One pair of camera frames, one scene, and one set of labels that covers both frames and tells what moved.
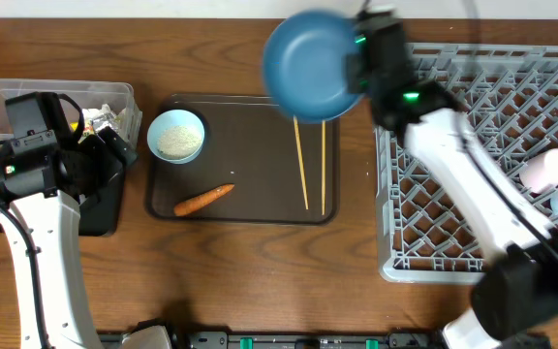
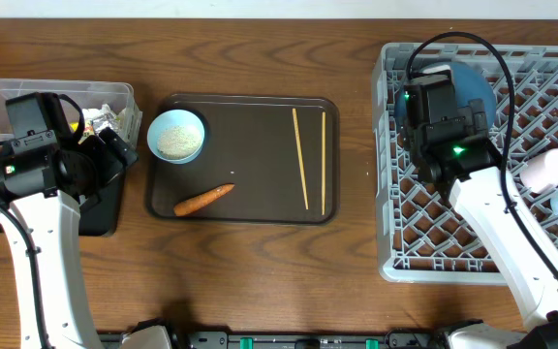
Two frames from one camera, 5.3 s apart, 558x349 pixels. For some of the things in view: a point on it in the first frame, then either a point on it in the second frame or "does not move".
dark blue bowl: (303, 66) to (471, 86)
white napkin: (101, 117) does not move
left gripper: (112, 165) does not move
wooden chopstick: (323, 165) does not move
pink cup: (545, 171) does not move
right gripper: (355, 64) to (474, 117)
